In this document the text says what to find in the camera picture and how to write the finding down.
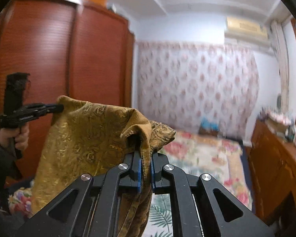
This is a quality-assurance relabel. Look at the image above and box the golden brown patterned shirt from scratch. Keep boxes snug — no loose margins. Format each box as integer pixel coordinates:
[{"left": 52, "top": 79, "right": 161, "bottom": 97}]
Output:
[{"left": 31, "top": 96, "right": 175, "bottom": 236}]

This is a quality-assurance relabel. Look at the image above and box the person left hand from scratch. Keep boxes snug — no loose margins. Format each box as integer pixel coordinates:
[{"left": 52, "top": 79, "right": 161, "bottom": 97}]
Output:
[{"left": 0, "top": 122, "right": 29, "bottom": 151}]

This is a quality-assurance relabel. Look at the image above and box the floral bed blanket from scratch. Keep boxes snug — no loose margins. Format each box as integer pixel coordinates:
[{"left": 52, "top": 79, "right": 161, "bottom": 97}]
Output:
[{"left": 7, "top": 130, "right": 254, "bottom": 237}]

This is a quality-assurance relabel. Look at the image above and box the wooden side cabinet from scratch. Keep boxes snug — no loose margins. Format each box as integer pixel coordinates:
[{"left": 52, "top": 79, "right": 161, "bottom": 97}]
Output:
[{"left": 247, "top": 119, "right": 296, "bottom": 224}]

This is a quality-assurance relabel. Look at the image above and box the blue item on box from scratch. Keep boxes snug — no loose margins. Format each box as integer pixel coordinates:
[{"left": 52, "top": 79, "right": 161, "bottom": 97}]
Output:
[{"left": 199, "top": 118, "right": 219, "bottom": 135}]

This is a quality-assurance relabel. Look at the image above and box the cardboard box with floral cloth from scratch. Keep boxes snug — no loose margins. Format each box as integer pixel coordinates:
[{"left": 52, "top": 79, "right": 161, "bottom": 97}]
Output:
[{"left": 258, "top": 107, "right": 292, "bottom": 134}]

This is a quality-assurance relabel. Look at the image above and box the pink circle patterned curtain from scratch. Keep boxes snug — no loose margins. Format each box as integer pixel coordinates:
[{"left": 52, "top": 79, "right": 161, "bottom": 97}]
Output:
[{"left": 137, "top": 42, "right": 259, "bottom": 139}]

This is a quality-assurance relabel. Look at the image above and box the tied beige side curtain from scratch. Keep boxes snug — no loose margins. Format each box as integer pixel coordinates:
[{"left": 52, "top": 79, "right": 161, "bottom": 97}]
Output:
[{"left": 271, "top": 20, "right": 289, "bottom": 113}]

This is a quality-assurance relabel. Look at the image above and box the beige wall air conditioner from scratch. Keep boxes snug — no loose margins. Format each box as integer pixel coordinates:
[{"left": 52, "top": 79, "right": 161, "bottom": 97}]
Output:
[{"left": 225, "top": 17, "right": 271, "bottom": 47}]

